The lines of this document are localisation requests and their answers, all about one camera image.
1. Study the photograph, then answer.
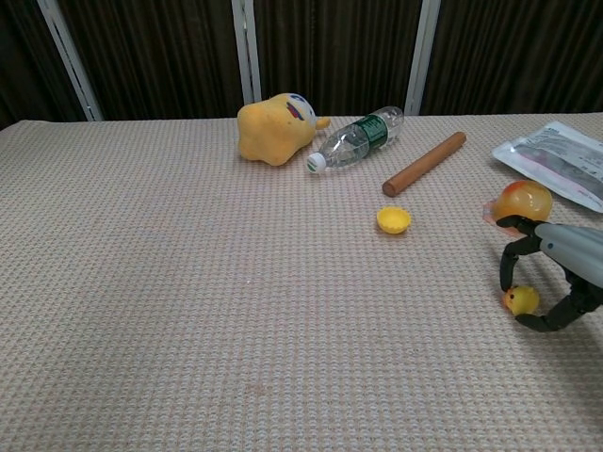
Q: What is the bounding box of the small yellow rubber duck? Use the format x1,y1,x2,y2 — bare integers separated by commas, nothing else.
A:
501,285,541,317

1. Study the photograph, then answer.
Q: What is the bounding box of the clear plastic water bottle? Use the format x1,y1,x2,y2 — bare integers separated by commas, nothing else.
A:
307,105,406,176

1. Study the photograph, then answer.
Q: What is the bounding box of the yellow plush toy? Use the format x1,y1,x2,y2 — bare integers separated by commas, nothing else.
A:
236,91,332,167

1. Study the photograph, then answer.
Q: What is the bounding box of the orange fruit jelly cup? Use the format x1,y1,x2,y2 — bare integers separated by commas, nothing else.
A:
482,179,554,236

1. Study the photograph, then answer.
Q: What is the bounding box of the right black grey robot hand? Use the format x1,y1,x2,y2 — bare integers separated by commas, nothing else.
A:
496,215,603,333

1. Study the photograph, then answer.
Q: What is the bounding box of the white metal frame post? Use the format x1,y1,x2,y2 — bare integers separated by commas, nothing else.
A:
231,0,263,105
404,0,442,116
37,0,105,122

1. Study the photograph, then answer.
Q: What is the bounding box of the woven beige tablecloth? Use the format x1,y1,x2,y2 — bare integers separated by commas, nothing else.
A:
0,111,603,452

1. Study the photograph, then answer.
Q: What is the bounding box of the wooden rolling pin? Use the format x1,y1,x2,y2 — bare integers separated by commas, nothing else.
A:
382,131,467,198

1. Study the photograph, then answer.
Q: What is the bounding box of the clear plastic packaged pouch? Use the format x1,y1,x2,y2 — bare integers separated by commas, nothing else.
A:
490,120,603,215

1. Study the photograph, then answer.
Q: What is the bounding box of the small yellow fluted cup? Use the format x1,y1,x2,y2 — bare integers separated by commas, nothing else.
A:
376,205,412,234

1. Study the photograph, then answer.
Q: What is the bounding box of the dark pleated curtain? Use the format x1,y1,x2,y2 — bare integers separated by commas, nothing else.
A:
0,0,603,130

